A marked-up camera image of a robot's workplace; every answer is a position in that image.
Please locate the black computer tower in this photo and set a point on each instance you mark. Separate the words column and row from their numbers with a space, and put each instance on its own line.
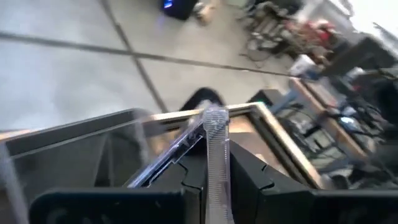
column 178, row 7

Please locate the clear jewel case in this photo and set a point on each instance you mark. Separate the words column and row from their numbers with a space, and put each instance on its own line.
column 217, row 140

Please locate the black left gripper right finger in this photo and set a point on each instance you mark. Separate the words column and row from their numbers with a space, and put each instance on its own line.
column 264, row 202

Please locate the red and grey clutter pile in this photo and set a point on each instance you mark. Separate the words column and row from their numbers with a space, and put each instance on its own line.
column 295, row 31

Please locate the blue-grey metal frame table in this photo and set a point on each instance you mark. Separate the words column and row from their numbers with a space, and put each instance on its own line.
column 326, row 124

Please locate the grey plastic bin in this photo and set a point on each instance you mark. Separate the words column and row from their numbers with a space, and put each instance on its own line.
column 62, row 161

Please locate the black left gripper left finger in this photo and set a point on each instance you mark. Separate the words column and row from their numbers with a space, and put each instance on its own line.
column 174, row 202

